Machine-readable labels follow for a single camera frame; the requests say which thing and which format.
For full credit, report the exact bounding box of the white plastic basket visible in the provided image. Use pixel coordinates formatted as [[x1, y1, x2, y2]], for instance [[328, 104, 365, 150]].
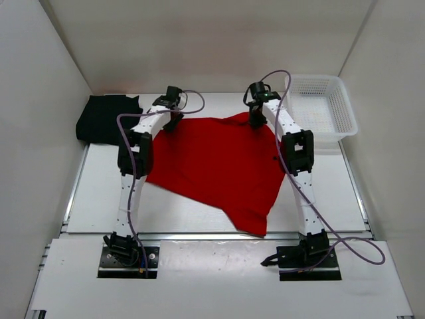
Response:
[[286, 74, 358, 144]]

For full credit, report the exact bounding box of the aluminium rail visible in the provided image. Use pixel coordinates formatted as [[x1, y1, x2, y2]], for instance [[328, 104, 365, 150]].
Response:
[[139, 233, 299, 241]]

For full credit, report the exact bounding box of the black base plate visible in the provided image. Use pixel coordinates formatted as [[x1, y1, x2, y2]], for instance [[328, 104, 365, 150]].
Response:
[[260, 245, 342, 282], [98, 246, 160, 279]]

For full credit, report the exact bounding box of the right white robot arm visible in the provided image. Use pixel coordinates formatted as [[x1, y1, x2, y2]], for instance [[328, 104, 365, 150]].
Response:
[[243, 81, 329, 266]]

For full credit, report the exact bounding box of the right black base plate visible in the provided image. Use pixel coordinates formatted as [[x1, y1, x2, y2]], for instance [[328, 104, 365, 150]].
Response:
[[260, 245, 342, 282]]

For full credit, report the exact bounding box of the red t shirt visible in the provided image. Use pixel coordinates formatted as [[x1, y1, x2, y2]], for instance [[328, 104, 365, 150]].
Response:
[[147, 112, 285, 237]]

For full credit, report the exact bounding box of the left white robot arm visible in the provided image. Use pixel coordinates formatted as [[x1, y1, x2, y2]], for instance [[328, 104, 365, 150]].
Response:
[[104, 86, 187, 272]]

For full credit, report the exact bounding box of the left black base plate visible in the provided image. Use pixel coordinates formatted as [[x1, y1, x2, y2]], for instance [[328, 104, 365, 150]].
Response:
[[98, 246, 160, 279]]

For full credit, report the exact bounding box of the black t shirt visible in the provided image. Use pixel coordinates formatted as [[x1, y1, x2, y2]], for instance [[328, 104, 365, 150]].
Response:
[[76, 95, 143, 146]]

